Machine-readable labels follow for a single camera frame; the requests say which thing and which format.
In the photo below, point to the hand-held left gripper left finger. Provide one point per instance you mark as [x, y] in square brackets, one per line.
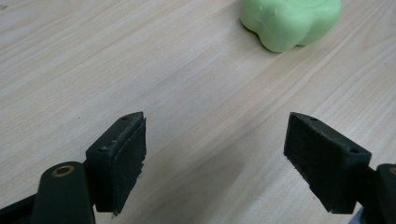
[120, 161]

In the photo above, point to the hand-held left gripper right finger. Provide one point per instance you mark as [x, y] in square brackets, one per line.
[323, 161]

